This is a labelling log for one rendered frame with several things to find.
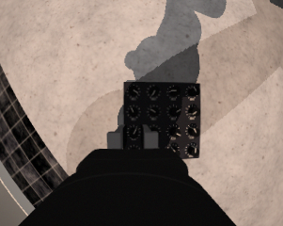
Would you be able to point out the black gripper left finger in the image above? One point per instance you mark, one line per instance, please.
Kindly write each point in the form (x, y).
(118, 138)

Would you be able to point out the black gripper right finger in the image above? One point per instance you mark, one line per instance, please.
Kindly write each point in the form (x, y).
(149, 139)

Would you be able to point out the black knob box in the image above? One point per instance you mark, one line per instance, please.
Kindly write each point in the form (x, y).
(176, 116)

